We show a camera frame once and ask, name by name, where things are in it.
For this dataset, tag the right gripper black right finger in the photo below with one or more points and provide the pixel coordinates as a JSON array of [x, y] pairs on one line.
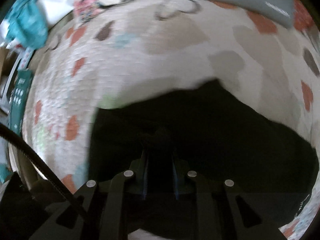
[[210, 204]]

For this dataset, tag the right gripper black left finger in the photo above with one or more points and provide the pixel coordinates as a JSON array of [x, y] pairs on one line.
[[107, 210]]

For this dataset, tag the black pants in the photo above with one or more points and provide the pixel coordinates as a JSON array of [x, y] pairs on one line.
[[204, 125]]

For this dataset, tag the green cardboard box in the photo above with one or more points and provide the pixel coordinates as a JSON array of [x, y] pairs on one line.
[[19, 100]]

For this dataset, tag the heart patterned white quilt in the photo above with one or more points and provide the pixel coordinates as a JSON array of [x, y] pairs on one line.
[[146, 47]]

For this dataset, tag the teal star pattern cloth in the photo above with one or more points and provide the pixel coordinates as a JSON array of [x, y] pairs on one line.
[[27, 24]]

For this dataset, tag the plain white pillow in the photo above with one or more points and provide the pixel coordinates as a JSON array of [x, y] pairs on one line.
[[54, 10]]

